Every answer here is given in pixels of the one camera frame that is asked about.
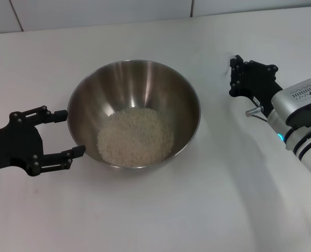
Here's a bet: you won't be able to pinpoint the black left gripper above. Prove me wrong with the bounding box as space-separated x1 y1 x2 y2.
0 106 87 177

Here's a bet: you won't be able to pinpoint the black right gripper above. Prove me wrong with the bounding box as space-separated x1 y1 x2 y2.
229 54 284 118

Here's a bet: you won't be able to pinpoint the white rice grains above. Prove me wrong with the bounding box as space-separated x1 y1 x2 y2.
96 108 175 167

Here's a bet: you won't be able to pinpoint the stainless steel mixing bowl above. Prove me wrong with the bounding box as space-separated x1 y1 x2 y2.
67 59 202 169

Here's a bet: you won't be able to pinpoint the silver metal stud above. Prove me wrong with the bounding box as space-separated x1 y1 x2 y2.
245 106 265 117

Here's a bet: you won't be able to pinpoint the thin black cable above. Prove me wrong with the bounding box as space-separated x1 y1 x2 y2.
254 112 269 123

